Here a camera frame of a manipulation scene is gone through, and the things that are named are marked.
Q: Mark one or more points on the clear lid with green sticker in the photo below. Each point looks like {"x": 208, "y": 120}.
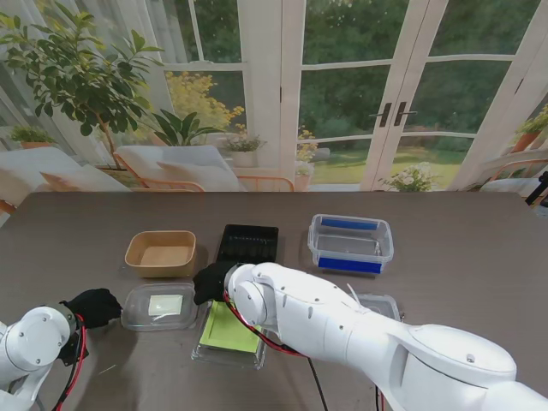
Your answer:
{"x": 222, "y": 334}

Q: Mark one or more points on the printed sunroom backdrop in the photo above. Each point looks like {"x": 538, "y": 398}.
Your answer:
{"x": 342, "y": 85}

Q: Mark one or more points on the brown kraft paper container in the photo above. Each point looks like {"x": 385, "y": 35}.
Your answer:
{"x": 162, "y": 252}

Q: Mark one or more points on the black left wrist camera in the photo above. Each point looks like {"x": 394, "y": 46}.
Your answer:
{"x": 73, "y": 351}

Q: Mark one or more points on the clear lid with white label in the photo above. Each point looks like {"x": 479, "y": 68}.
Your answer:
{"x": 167, "y": 306}

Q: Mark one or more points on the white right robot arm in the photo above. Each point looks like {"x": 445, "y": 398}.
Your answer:
{"x": 385, "y": 342}

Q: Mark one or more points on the black plastic tray container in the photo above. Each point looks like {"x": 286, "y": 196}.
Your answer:
{"x": 250, "y": 242}

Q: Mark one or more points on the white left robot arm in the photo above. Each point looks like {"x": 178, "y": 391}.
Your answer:
{"x": 34, "y": 338}

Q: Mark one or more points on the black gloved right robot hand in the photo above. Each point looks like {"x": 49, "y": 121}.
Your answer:
{"x": 212, "y": 282}

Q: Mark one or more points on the clear container with blue clips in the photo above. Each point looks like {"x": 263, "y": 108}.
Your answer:
{"x": 351, "y": 244}

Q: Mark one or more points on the black tripod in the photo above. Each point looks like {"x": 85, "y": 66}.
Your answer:
{"x": 540, "y": 188}

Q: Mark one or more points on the clear flat plastic lid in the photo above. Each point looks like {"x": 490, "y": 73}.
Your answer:
{"x": 381, "y": 304}

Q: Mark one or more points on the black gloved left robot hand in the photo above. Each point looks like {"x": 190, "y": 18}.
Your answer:
{"x": 96, "y": 308}

